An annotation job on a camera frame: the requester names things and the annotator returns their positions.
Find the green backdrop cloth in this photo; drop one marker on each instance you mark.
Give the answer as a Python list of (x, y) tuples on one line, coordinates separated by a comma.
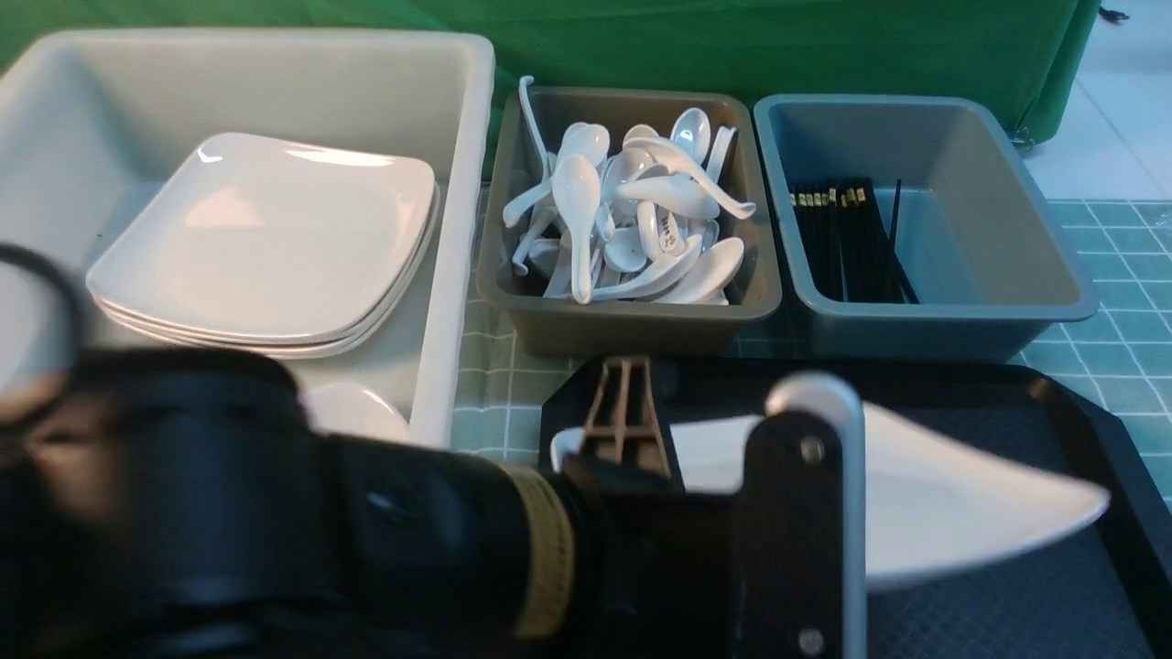
[(1016, 58)]

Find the pile of white spoons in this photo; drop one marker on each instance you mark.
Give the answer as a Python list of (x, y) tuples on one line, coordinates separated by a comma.
[(633, 220)]

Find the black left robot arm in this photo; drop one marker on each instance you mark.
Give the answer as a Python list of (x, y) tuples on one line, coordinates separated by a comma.
[(176, 503)]

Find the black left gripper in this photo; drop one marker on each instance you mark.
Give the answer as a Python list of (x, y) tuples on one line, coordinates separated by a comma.
[(664, 575)]

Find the large white square plate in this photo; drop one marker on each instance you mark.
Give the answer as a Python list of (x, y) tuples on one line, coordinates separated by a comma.
[(935, 508)]

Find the small white sauce dish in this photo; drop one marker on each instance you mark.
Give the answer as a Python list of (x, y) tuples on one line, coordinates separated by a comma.
[(349, 408)]

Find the blue plastic bin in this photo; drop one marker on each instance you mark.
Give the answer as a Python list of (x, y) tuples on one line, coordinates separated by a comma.
[(991, 270)]

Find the brown plastic bin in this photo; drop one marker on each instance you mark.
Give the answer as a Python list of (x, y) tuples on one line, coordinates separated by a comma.
[(551, 327)]

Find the black serving tray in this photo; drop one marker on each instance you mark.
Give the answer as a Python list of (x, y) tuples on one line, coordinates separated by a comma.
[(1100, 593)]

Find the green grid tablecloth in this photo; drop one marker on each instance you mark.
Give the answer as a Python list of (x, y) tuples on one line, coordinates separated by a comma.
[(1120, 358)]

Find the stack of white square plates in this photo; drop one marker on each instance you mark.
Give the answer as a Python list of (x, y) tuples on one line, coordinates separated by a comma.
[(262, 244)]

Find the bundle of black chopsticks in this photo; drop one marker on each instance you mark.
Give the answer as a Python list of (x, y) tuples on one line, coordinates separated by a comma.
[(849, 244)]

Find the large white plastic tub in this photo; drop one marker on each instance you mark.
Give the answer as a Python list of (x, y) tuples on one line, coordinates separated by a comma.
[(93, 122)]

